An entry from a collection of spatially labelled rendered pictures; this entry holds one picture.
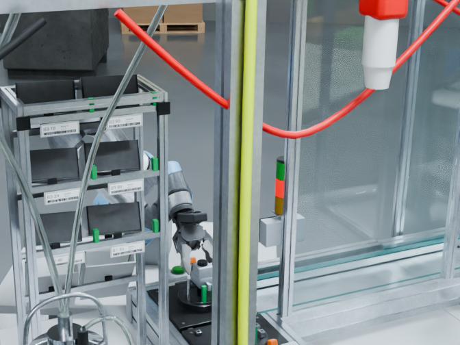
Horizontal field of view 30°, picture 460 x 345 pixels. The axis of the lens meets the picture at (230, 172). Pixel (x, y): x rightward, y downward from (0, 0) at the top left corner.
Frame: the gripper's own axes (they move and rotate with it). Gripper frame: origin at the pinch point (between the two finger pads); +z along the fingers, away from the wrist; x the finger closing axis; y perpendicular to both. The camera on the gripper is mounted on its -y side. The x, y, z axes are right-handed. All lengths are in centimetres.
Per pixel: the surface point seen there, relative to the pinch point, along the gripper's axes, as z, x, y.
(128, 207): -7.9, 26.7, -31.0
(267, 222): -2.2, -13.8, -20.1
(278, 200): -6.1, -16.8, -24.7
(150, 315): 7.6, 15.9, 8.7
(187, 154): -217, -156, 337
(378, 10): 25, 29, -146
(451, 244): 11, -76, -11
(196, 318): 13.2, 5.5, 2.3
